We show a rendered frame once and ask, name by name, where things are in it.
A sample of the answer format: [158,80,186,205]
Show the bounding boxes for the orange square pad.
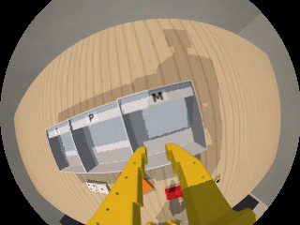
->
[142,178,154,194]

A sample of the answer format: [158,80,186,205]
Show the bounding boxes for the white domino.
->
[85,181,110,194]

